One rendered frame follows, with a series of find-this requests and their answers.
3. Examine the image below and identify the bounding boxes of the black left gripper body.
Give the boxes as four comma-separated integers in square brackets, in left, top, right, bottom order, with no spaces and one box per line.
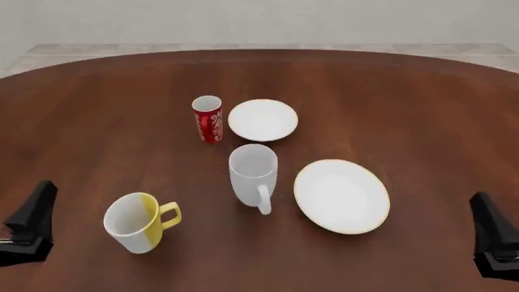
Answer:
[0,233,55,268]

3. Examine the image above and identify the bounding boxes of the red patterned mug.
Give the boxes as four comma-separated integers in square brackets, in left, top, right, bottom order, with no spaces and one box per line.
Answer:
[191,95,225,144]

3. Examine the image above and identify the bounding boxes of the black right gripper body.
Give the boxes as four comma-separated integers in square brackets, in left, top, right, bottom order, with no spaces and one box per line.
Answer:
[473,251,519,287]

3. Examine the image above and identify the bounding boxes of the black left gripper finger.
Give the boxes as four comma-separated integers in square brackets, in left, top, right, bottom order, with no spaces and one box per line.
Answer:
[3,180,58,243]

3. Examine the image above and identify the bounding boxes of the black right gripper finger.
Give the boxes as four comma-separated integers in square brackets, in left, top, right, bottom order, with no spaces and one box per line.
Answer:
[469,191,519,259]

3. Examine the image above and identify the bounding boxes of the small white gold-rimmed plate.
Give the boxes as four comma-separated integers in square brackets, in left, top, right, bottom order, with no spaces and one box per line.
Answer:
[227,98,299,144]

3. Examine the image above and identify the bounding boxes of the tall white mug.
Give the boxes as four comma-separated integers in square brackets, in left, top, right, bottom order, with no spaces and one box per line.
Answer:
[228,144,279,217]

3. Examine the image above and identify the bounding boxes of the yellow and white mug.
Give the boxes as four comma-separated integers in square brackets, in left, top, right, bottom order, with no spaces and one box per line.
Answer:
[102,191,182,256]

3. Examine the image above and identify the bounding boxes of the large white gold-rimmed plate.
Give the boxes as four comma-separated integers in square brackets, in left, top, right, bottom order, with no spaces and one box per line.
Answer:
[293,158,392,236]

